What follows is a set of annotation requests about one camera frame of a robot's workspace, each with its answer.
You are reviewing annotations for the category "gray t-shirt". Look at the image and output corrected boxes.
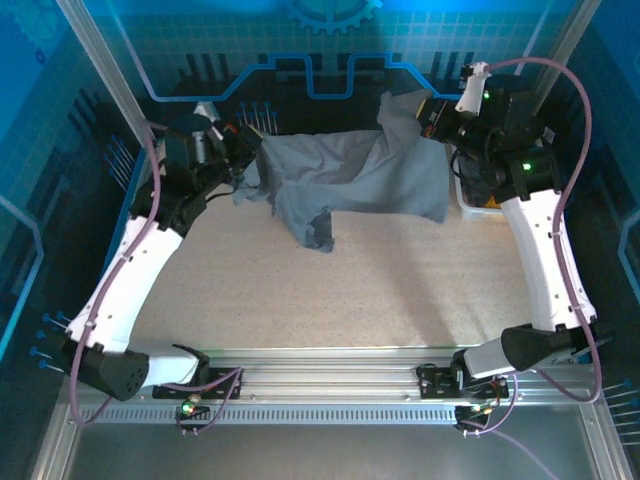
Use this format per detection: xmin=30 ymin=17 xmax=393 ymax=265
xmin=231 ymin=89 xmax=450 ymax=255

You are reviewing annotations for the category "white plastic bin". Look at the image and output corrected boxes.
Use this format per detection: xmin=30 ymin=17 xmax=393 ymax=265
xmin=452 ymin=149 xmax=506 ymax=222

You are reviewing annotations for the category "small circuit board green LED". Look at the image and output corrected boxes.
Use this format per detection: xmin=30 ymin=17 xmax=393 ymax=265
xmin=174 ymin=394 xmax=211 ymax=420
xmin=453 ymin=402 xmax=497 ymax=432

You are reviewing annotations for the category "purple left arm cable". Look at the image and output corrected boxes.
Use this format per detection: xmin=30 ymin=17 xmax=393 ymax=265
xmin=68 ymin=119 xmax=164 ymax=427

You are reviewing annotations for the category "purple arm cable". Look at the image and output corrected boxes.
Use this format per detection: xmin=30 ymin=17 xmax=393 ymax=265
xmin=487 ymin=56 xmax=605 ymax=405
xmin=68 ymin=119 xmax=164 ymax=427

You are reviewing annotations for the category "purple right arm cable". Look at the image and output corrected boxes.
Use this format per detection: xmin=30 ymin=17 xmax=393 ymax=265
xmin=487 ymin=56 xmax=605 ymax=405

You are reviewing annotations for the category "aluminium frame post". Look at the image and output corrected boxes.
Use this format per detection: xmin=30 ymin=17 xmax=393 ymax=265
xmin=527 ymin=0 xmax=604 ymax=119
xmin=54 ymin=0 xmax=154 ymax=149

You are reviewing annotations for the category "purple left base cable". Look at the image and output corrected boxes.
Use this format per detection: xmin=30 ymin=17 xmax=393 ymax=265
xmin=162 ymin=367 xmax=245 ymax=436

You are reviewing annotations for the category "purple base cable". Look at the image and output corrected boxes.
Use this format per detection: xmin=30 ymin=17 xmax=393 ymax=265
xmin=459 ymin=372 xmax=559 ymax=480
xmin=162 ymin=367 xmax=245 ymax=436

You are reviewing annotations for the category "aluminium frame rail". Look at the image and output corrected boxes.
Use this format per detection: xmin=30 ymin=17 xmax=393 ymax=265
xmin=74 ymin=347 xmax=609 ymax=409

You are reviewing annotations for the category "slotted gray cable duct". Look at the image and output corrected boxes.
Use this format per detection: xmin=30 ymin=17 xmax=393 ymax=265
xmin=79 ymin=403 xmax=459 ymax=426

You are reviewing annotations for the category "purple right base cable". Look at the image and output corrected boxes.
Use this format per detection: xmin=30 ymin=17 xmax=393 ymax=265
xmin=459 ymin=372 xmax=559 ymax=480

